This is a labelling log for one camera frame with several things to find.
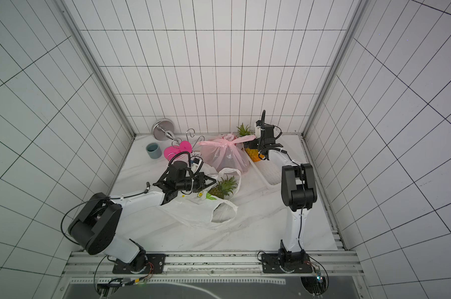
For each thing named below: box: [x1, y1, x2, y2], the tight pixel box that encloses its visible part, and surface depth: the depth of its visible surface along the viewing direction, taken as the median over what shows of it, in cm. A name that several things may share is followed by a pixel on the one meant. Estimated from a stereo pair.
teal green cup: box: [145, 142, 163, 160], surface depth 109 cm
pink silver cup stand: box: [151, 118, 205, 161], surface depth 102 cm
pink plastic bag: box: [198, 133, 257, 174], surface depth 94 cm
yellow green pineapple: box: [208, 174, 238, 200], surface depth 89 cm
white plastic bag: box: [158, 165, 242, 229], surface depth 78 cm
